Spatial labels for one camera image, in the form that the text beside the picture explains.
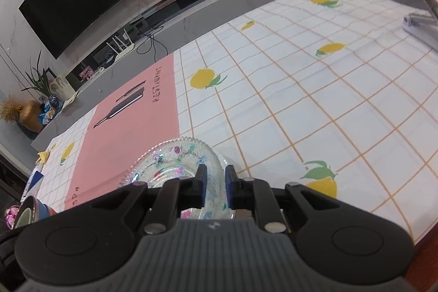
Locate woven brown vase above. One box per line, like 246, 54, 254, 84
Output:
19, 100, 43, 132

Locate black cable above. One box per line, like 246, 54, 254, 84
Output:
137, 23, 170, 65

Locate silver metal stand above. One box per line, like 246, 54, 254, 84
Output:
402, 0, 438, 51

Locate stainless steel bowl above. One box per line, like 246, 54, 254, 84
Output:
21, 195, 57, 221

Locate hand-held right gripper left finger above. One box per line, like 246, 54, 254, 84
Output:
90, 164, 208, 235

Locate green ceramic bowl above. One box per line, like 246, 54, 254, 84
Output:
14, 196, 36, 228

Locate white and blue box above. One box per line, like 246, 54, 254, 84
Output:
22, 170, 44, 200

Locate dried yellow flowers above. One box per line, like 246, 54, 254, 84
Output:
0, 97, 21, 123

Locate potted plant in white pot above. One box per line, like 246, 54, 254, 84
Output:
22, 51, 77, 104

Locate yellow papers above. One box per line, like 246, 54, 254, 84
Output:
62, 92, 81, 113

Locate white checked lemon tablecloth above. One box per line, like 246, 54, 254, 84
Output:
21, 0, 438, 245

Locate grey marble tv cabinet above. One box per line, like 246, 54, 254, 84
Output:
31, 0, 303, 152

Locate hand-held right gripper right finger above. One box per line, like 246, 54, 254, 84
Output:
226, 166, 343, 233

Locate pink toy container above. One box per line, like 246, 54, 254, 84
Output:
3, 206, 21, 229

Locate snack bags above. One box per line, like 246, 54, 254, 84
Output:
39, 104, 62, 125

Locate floral glass plate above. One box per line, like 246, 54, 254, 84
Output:
118, 137, 224, 221

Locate pink placemat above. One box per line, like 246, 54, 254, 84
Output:
63, 54, 180, 210

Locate white router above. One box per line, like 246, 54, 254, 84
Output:
107, 32, 136, 62

